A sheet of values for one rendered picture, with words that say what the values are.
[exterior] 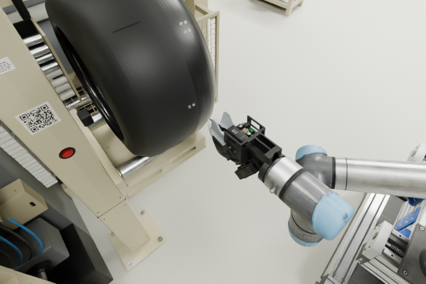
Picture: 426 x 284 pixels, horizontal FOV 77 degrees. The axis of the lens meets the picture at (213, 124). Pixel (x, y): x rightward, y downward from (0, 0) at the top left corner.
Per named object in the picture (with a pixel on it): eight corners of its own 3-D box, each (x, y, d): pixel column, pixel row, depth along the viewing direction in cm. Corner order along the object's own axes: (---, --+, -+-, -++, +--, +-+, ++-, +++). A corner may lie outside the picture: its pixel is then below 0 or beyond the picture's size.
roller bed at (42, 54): (32, 118, 107) (-19, 58, 83) (21, 97, 114) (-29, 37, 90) (80, 96, 115) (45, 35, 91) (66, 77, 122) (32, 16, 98)
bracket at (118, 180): (123, 197, 92) (115, 185, 84) (77, 127, 111) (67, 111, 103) (132, 191, 93) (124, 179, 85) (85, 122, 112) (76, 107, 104)
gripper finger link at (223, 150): (222, 128, 64) (248, 149, 59) (222, 132, 65) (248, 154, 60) (206, 138, 62) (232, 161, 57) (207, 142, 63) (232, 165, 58)
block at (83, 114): (85, 128, 98) (80, 120, 94) (80, 120, 101) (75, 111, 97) (96, 122, 100) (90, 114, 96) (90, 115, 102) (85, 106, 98)
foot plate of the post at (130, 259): (128, 271, 153) (127, 271, 151) (107, 234, 166) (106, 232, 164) (167, 240, 163) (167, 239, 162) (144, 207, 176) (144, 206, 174)
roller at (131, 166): (116, 172, 94) (122, 182, 93) (113, 167, 90) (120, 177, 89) (194, 123, 108) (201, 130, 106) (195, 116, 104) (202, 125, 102)
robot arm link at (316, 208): (324, 250, 47) (334, 235, 41) (276, 206, 54) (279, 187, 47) (350, 220, 50) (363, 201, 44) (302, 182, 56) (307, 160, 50)
